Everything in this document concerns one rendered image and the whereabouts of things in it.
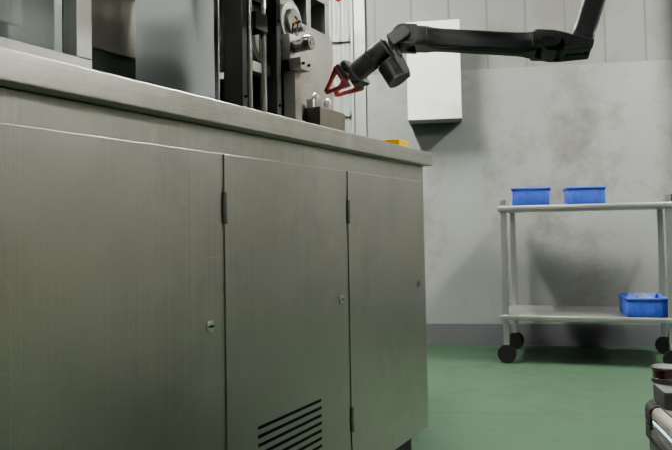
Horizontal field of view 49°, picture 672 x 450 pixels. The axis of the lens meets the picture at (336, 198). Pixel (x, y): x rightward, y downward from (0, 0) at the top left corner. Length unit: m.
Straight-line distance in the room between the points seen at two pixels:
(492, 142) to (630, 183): 0.80
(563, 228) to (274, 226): 3.15
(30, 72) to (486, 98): 3.69
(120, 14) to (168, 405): 1.15
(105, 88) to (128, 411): 0.46
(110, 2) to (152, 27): 0.17
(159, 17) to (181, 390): 0.99
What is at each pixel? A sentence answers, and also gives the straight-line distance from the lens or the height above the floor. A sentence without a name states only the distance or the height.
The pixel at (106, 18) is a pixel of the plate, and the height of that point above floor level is 1.22.
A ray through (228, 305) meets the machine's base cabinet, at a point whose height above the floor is 0.55.
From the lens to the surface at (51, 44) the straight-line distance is 1.13.
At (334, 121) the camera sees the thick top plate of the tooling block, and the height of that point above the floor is 1.00.
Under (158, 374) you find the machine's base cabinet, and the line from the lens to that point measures 1.20.
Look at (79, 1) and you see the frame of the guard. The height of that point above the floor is 1.01.
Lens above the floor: 0.68
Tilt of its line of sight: 2 degrees up
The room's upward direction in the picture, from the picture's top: 1 degrees counter-clockwise
